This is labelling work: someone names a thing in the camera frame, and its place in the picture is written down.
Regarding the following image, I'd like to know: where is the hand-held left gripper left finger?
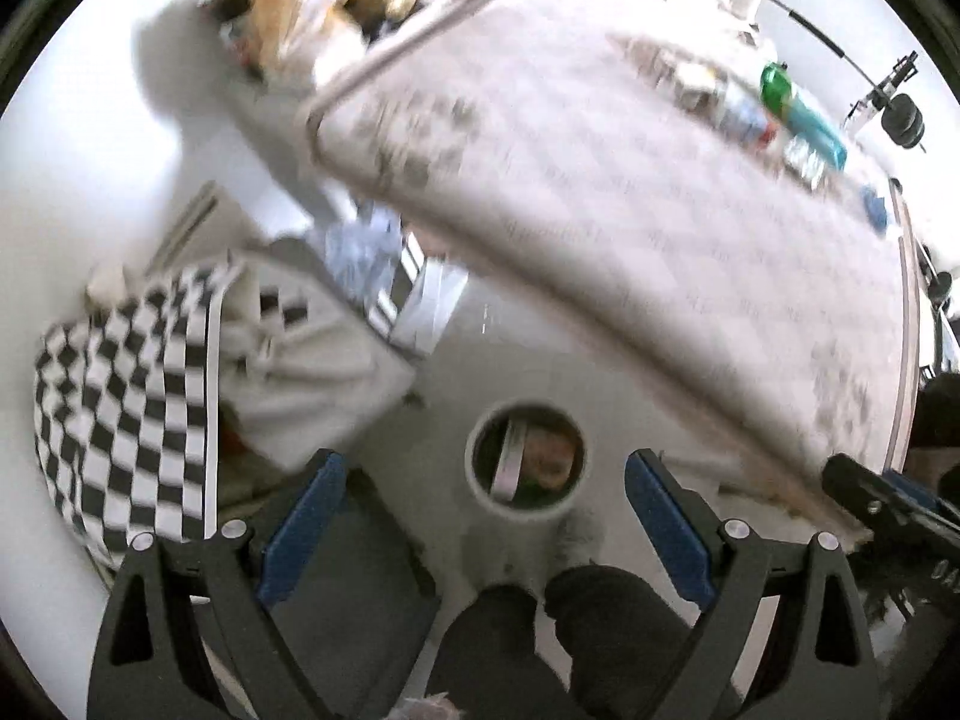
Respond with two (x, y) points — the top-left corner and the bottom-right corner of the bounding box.
(86, 448), (348, 720)

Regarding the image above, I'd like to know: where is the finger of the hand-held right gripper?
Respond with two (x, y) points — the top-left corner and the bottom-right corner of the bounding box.
(820, 453), (960, 541)

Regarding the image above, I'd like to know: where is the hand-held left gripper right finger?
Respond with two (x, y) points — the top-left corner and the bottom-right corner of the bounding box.
(624, 448), (887, 720)

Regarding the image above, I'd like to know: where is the white cup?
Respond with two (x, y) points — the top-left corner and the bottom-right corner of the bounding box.
(463, 397), (590, 537)

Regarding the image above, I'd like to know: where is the person's right leg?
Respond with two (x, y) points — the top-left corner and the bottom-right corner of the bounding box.
(543, 565), (715, 720)

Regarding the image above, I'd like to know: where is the person's leg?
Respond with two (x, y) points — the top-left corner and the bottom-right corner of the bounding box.
(543, 565), (715, 720)
(426, 585), (539, 720)

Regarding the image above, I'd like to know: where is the brown wrapper in bin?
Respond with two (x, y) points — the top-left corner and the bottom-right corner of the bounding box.
(525, 426), (580, 497)

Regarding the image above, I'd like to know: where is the white strip in bin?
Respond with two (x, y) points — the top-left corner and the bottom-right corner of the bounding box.
(490, 420), (532, 505)

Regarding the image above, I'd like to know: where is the black white checkered bag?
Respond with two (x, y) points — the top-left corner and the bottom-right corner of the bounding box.
(33, 238), (418, 565)

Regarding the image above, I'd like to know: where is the person's left leg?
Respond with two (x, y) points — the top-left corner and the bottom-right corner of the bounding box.
(426, 585), (539, 720)

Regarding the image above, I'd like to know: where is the white storage box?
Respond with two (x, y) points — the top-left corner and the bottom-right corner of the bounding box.
(388, 255), (470, 359)

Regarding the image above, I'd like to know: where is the crumpled clear plastic bag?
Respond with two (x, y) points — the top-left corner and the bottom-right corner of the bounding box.
(325, 201), (407, 310)

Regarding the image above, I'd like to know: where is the silver foil packet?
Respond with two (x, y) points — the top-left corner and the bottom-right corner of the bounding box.
(783, 135), (832, 190)

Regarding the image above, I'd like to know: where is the teal bottle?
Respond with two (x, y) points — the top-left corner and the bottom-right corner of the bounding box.
(784, 94), (850, 172)

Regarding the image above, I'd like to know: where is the black stand with clamp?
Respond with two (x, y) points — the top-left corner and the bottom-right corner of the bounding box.
(846, 51), (929, 152)

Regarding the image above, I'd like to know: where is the clear plastic bottle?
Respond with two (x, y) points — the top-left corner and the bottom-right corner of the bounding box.
(712, 75), (778, 145)

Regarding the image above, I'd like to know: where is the green plastic bottle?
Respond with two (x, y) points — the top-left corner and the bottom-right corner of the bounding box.
(759, 63), (802, 112)

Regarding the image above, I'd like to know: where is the large cardboard box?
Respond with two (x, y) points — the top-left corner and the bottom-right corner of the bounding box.
(249, 0), (422, 70)

